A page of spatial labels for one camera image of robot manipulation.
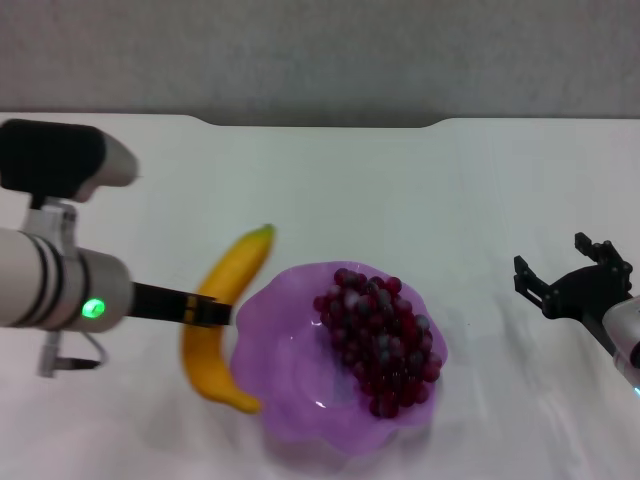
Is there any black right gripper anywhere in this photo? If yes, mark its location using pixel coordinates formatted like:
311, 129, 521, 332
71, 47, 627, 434
513, 231, 634, 351

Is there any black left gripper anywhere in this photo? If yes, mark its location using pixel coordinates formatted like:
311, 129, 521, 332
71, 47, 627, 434
130, 281, 235, 328

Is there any yellow banana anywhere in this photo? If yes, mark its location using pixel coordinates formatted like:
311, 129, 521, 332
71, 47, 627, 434
180, 223, 277, 415

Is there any dark red grape bunch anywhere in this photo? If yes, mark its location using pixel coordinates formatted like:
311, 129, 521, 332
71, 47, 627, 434
313, 267, 445, 419

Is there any purple wavy plastic bowl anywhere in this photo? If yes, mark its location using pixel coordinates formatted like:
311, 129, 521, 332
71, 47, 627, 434
228, 259, 450, 464

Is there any thin grey cable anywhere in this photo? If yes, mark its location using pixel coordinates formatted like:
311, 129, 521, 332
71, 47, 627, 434
82, 330, 110, 369

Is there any grey camera mount clamp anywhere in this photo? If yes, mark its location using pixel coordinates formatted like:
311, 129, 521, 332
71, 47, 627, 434
24, 196, 100, 379

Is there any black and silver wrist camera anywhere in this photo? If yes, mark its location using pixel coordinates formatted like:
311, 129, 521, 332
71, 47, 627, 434
0, 118, 140, 204

